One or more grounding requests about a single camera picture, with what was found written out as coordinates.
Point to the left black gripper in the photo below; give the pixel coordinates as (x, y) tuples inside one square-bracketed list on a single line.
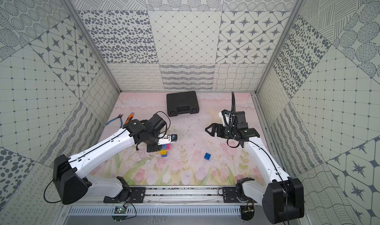
[(153, 148)]

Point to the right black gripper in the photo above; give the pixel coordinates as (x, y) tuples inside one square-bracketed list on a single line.
[(214, 126)]

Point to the yellow lego brick 2x4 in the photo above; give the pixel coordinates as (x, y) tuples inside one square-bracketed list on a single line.
[(163, 152)]

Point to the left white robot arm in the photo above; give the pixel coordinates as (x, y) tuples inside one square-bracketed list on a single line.
[(70, 174)]

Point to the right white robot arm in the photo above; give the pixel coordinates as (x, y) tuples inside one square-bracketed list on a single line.
[(272, 172)]

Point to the orange utility knife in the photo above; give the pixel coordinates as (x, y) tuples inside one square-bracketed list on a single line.
[(130, 117)]

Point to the black plastic tool case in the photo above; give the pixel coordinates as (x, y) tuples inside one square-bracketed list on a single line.
[(182, 103)]

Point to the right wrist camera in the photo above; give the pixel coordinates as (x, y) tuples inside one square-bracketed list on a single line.
[(225, 116)]

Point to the blue handled pliers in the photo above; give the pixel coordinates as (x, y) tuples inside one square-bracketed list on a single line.
[(119, 117)]

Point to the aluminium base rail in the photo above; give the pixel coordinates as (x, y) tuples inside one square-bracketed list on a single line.
[(190, 195)]

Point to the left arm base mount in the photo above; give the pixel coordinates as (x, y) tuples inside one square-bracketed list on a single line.
[(133, 194)]

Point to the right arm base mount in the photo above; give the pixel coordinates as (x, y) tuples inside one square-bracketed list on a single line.
[(232, 195)]

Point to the white vented cable duct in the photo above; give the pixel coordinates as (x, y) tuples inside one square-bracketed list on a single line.
[(155, 210)]

